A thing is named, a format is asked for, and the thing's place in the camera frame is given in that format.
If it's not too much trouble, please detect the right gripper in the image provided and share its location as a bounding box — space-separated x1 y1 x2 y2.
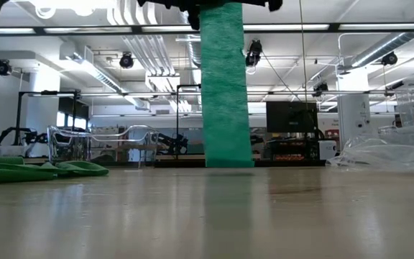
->
241 0 284 12

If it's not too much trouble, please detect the teal elastic bandage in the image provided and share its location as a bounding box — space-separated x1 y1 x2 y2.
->
198 2 255 168

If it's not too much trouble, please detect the black overhead crossbar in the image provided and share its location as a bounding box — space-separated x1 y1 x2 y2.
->
0 22 414 36

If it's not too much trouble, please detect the black monitor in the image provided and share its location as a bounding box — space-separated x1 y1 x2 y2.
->
265 100 319 134

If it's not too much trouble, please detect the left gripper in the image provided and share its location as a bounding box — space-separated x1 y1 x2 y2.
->
137 0 201 32

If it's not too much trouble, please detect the thin hanging cable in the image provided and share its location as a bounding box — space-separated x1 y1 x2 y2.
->
298 0 308 109

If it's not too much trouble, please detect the black background rig frame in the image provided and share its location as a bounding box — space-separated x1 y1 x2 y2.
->
14 89 82 145

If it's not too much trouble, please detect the white box device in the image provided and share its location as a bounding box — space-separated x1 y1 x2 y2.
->
318 140 338 161

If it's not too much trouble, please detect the clear plastic bag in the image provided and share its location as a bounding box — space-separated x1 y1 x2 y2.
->
326 124 414 172

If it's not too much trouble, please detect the green cloth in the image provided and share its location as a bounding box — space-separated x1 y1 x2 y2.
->
0 155 110 186

